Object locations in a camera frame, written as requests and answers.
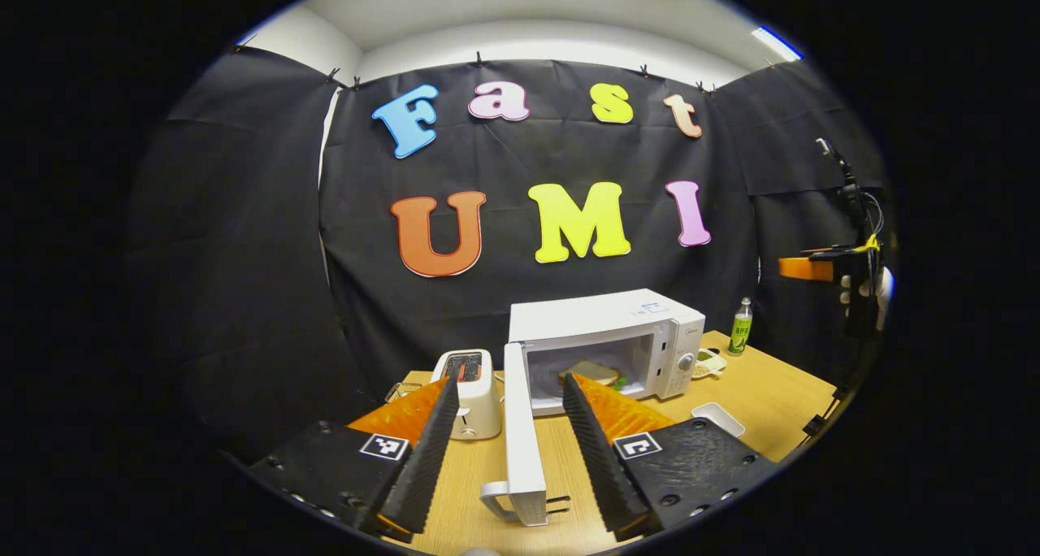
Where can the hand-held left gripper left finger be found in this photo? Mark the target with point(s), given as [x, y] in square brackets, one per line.
[422, 466]

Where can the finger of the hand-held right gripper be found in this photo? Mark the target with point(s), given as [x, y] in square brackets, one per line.
[804, 269]

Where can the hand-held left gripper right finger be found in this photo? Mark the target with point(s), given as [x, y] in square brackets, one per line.
[601, 466]

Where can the lettuce sandwich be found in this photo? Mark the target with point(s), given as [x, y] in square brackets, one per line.
[593, 371]

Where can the white microwave oven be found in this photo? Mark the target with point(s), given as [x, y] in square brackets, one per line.
[601, 320]

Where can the white toaster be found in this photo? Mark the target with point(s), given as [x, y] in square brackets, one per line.
[483, 401]

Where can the green drink bottle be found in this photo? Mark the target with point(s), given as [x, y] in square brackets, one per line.
[740, 332]

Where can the white rectangular tray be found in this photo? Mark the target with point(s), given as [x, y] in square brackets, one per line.
[719, 418]

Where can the white sectioned snack dish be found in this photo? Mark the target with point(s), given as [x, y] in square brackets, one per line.
[711, 365]

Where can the ceiling light panel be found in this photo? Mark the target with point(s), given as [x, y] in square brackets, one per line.
[776, 42]

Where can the black backdrop cloth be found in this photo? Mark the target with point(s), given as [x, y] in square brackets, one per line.
[244, 255]

